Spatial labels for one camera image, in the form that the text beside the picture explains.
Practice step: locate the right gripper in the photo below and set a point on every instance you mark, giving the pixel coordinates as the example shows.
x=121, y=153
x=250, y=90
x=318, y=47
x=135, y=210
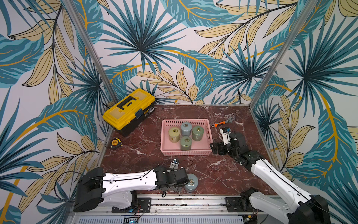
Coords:
x=221, y=147

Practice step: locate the yellow-green tea canister left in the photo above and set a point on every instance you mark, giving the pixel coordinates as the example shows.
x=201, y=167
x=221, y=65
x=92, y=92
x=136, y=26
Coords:
x=174, y=134

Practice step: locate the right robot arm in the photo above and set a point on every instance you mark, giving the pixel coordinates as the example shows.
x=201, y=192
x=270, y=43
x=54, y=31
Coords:
x=298, y=206

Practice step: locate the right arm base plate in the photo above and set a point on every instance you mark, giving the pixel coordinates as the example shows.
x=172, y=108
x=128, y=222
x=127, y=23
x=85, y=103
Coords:
x=238, y=204

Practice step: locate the orange adjustable wrench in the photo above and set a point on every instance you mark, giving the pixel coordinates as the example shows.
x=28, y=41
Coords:
x=229, y=120

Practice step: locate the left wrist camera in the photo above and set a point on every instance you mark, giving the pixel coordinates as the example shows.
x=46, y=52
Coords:
x=174, y=164

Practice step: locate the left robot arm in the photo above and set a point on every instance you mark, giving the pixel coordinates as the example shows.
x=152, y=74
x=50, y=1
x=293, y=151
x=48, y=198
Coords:
x=98, y=188

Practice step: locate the pink plastic basket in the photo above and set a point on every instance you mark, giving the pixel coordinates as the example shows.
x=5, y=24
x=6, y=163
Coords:
x=201, y=147

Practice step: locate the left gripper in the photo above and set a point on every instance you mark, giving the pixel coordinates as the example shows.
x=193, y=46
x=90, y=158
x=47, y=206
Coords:
x=175, y=186

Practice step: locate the yellow black tape measure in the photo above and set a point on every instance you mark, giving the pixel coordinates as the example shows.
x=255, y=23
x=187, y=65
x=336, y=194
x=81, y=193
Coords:
x=114, y=144

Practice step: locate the yellow black toolbox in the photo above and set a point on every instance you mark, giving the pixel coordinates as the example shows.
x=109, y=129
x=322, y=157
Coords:
x=127, y=114

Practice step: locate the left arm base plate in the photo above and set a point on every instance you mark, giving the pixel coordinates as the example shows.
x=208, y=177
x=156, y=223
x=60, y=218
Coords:
x=140, y=205

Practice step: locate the green tea canister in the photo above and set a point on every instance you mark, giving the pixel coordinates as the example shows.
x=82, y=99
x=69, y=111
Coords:
x=186, y=143
x=197, y=133

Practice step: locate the blue-grey tea canister back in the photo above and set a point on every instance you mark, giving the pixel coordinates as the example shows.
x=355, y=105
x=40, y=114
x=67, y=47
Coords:
x=186, y=129

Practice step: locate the aluminium front rail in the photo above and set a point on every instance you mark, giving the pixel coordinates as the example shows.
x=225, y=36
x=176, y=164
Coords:
x=175, y=209

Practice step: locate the blue-grey tea canister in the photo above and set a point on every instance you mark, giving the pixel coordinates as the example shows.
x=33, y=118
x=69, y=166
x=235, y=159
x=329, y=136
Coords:
x=186, y=129
x=192, y=184

